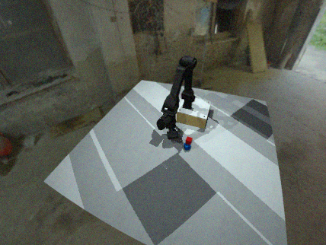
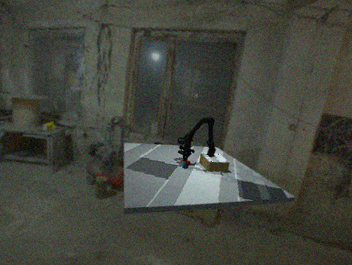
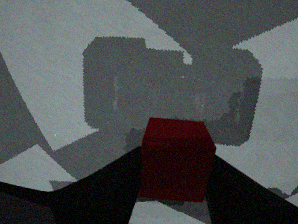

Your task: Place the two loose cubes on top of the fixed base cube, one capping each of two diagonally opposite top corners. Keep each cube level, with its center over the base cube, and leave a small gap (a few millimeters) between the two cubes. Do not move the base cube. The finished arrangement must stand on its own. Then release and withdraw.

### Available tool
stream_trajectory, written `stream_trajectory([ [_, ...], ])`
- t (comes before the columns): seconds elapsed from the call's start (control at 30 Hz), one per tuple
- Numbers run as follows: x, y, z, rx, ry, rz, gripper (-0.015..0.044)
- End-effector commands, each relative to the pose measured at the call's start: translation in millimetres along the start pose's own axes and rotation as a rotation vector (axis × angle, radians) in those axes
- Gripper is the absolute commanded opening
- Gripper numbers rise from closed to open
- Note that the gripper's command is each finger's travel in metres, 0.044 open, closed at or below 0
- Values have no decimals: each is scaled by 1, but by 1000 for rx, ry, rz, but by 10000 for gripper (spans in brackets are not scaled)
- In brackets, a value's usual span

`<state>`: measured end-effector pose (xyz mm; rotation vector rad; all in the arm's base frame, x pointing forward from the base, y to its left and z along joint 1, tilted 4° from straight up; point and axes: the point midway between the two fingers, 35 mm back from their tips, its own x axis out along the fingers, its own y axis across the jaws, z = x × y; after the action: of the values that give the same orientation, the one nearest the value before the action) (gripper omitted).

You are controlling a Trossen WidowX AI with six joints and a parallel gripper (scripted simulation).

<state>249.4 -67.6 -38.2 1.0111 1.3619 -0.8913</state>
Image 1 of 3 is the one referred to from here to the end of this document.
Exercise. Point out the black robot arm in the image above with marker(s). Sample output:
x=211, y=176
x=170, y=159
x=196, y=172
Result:
x=185, y=67

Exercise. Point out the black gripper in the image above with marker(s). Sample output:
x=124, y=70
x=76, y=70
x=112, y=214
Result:
x=172, y=134

